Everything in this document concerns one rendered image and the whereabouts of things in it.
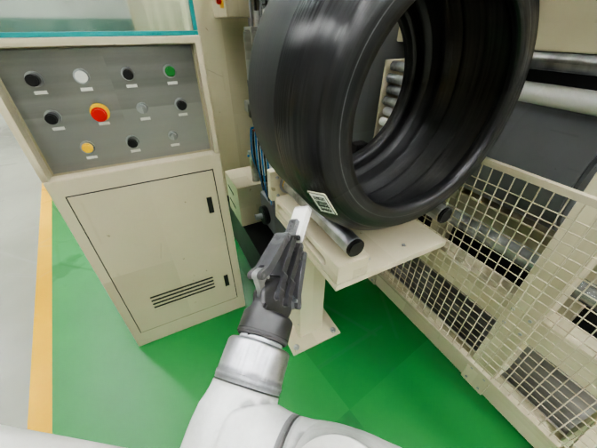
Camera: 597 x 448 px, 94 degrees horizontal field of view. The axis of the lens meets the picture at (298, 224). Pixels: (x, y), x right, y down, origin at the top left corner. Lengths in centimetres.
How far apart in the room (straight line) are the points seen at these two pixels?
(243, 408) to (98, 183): 93
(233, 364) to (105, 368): 135
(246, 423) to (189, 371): 118
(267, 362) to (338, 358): 112
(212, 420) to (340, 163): 38
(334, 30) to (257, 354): 42
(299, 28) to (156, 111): 74
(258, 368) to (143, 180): 88
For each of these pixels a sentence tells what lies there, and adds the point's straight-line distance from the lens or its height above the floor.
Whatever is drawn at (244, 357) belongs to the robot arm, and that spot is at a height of 96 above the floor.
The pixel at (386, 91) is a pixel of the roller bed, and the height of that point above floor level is 110.
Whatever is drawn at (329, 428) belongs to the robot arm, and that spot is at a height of 97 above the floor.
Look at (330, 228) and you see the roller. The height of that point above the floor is 91.
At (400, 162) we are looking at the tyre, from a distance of 90.
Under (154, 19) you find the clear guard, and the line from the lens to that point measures 107.
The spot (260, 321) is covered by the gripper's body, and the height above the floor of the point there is 97.
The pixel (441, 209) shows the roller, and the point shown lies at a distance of 79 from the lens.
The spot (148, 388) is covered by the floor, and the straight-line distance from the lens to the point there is 157.
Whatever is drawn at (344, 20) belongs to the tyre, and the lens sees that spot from 44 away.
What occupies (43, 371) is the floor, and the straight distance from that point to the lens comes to 187.
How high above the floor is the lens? 130
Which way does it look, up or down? 36 degrees down
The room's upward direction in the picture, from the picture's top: straight up
